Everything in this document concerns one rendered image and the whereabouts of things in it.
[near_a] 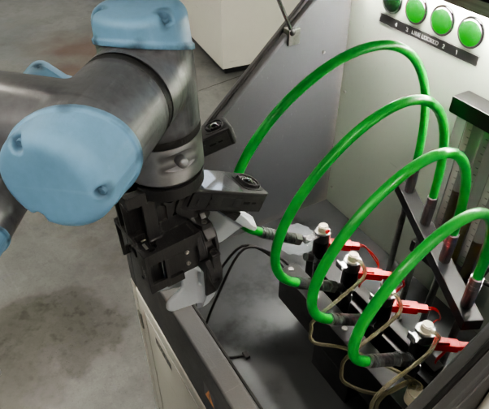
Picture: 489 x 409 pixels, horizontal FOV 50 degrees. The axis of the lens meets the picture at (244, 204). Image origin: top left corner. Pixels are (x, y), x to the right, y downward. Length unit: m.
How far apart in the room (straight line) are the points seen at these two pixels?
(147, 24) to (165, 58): 0.03
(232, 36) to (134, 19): 3.37
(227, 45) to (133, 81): 3.40
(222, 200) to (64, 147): 0.25
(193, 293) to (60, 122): 0.32
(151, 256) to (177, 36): 0.21
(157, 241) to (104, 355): 1.63
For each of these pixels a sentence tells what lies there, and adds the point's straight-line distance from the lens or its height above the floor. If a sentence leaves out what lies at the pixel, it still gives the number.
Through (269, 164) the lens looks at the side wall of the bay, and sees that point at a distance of 1.20.
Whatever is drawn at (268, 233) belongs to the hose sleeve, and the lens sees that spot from 0.82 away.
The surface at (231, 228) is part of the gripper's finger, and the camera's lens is 0.74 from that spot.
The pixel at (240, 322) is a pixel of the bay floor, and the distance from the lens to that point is 1.10.
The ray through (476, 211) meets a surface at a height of 1.31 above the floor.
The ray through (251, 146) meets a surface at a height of 1.32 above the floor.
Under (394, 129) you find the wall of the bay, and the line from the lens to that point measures 1.12.
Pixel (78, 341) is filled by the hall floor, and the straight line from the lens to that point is 2.19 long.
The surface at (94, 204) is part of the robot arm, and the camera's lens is 0.33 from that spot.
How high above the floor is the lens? 1.71
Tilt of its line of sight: 40 degrees down
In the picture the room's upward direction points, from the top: straight up
